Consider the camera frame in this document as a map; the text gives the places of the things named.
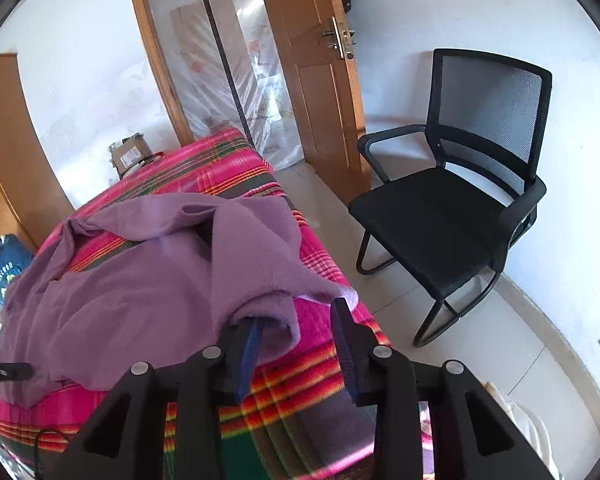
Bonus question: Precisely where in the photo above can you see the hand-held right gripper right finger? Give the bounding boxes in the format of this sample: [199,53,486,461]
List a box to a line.
[330,297,556,480]

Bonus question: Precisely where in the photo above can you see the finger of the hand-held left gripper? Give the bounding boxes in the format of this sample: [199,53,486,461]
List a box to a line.
[0,361,35,384]

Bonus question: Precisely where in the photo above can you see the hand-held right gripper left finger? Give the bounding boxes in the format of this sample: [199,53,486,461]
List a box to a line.
[62,317,268,480]

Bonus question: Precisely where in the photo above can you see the purple fleece pants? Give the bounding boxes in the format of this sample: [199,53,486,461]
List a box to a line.
[2,195,358,408]

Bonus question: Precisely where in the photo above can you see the blue printed tote bag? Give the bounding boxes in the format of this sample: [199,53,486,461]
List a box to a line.
[0,234,35,308]

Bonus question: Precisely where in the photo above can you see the black mesh office chair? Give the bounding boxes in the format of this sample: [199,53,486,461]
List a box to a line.
[349,48,553,348]

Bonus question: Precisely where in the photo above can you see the pink plaid bed sheet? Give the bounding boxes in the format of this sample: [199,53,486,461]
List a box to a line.
[0,127,431,480]

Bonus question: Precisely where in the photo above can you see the white cloth bundle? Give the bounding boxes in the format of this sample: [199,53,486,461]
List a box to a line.
[480,380,563,480]

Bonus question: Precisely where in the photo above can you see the wooden wardrobe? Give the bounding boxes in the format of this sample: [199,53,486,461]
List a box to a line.
[0,52,76,256]

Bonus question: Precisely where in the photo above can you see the cardboard box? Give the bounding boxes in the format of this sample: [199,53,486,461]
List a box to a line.
[109,132,153,178]

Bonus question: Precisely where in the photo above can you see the wooden door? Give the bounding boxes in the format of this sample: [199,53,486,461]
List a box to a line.
[252,0,373,191]

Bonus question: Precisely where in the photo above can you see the translucent printed door curtain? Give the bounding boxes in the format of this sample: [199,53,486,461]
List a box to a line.
[140,0,306,171]

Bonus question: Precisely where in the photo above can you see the black cable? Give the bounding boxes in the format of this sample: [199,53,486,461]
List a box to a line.
[32,427,71,480]

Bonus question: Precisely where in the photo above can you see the metal door handle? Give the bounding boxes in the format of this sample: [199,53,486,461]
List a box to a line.
[322,16,358,61]

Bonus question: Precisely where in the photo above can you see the wooden door frame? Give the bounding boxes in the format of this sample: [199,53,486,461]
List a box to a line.
[125,0,261,148]

